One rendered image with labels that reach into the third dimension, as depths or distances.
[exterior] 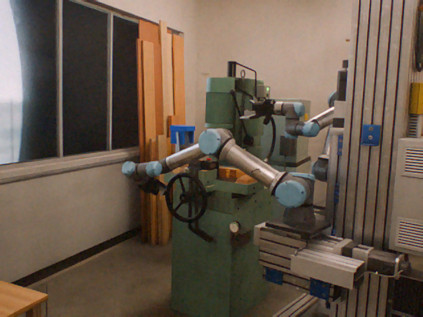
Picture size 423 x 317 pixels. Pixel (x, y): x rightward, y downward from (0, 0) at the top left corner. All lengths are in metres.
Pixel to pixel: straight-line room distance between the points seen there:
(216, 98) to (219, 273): 1.06
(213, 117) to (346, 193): 0.95
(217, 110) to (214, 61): 2.64
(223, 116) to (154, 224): 1.75
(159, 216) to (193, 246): 1.39
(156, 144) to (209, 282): 1.66
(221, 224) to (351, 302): 0.85
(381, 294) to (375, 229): 0.29
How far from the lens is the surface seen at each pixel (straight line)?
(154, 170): 2.06
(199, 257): 2.65
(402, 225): 1.90
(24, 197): 3.13
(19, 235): 3.16
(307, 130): 2.14
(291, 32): 4.89
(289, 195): 1.75
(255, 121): 2.69
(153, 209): 3.96
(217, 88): 2.53
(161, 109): 4.25
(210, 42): 5.19
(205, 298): 2.72
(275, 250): 2.00
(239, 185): 2.39
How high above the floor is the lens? 1.34
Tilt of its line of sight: 7 degrees down
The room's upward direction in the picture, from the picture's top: 2 degrees clockwise
